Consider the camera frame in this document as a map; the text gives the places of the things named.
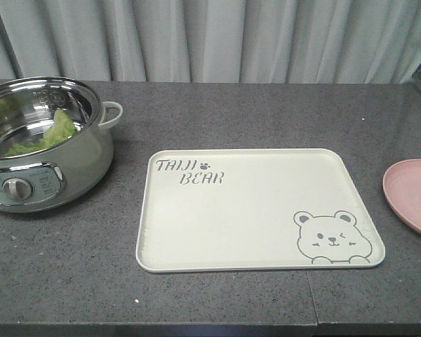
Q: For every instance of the cream bear serving tray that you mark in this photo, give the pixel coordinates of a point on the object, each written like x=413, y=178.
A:
x=208, y=210

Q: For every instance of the green lettuce leaf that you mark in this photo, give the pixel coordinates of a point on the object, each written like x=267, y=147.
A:
x=62, y=128

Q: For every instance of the pink round plate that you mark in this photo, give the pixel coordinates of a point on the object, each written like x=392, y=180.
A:
x=401, y=185

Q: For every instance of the white pleated curtain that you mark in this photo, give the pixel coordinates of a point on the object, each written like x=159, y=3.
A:
x=262, y=42

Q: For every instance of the light green electric pot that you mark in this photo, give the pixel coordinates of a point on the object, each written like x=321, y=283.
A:
x=36, y=180

